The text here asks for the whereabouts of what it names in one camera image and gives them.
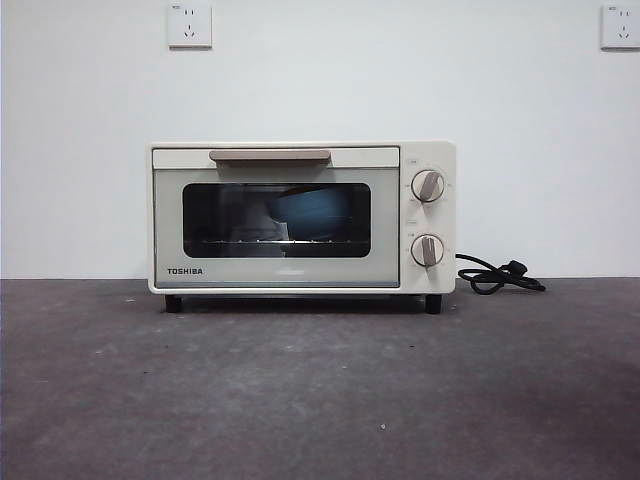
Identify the blue ribbed bowl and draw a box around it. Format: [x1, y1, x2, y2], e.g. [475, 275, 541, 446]
[272, 188, 354, 244]

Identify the cream Toshiba toaster oven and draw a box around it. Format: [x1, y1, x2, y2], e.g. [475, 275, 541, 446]
[147, 141, 457, 315]

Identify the oven door with glass window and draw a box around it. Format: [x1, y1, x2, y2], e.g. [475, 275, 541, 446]
[151, 146, 401, 290]

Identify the oven timer knob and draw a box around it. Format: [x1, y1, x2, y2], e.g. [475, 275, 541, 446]
[410, 233, 446, 268]

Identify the oven temperature knob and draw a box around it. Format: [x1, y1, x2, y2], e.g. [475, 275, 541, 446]
[410, 169, 448, 204]

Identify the oven wire rack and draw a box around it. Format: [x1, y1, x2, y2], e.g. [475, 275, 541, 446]
[199, 238, 335, 248]

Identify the black oven power cable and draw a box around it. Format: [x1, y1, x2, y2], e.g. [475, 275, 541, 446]
[455, 252, 546, 295]

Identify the white wall socket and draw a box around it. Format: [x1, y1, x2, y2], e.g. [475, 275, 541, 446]
[168, 3, 213, 50]
[600, 4, 640, 51]

